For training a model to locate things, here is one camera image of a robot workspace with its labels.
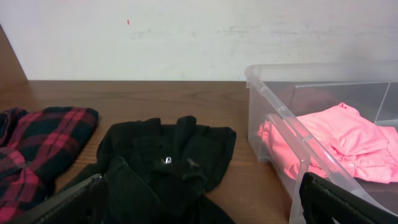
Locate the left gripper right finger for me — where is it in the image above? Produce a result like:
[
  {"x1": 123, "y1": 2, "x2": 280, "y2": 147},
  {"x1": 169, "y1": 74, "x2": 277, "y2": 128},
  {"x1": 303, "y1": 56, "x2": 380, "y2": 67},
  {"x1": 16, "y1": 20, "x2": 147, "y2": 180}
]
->
[{"x1": 299, "y1": 172, "x2": 397, "y2": 224}]

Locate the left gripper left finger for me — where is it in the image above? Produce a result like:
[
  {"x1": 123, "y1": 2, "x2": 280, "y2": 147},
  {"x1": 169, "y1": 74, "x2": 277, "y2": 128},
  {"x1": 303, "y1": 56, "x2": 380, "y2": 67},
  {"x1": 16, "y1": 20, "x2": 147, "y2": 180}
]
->
[{"x1": 9, "y1": 174, "x2": 108, "y2": 224}]

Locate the pink shirt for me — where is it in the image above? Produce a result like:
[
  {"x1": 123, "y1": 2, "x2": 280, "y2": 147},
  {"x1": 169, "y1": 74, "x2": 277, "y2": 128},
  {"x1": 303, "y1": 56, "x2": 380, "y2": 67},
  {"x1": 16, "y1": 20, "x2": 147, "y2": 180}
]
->
[{"x1": 257, "y1": 103, "x2": 397, "y2": 184}]

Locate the black crumpled garment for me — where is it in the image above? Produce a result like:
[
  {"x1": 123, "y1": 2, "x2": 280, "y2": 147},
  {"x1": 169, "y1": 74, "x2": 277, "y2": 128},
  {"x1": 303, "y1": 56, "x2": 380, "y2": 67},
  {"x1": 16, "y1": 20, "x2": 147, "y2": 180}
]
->
[{"x1": 70, "y1": 116, "x2": 236, "y2": 224}]

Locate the red navy plaid shirt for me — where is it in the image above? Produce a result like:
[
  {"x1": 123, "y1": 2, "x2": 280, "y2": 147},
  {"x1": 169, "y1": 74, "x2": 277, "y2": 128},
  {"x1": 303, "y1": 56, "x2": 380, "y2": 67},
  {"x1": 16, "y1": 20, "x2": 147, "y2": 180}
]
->
[{"x1": 1, "y1": 106, "x2": 99, "y2": 223}]

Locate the clear plastic storage bin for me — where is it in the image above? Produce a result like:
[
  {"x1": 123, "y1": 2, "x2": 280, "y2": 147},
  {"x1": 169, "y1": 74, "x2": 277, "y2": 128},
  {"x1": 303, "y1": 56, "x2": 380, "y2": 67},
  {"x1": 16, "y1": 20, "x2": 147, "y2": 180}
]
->
[{"x1": 244, "y1": 60, "x2": 397, "y2": 223}]

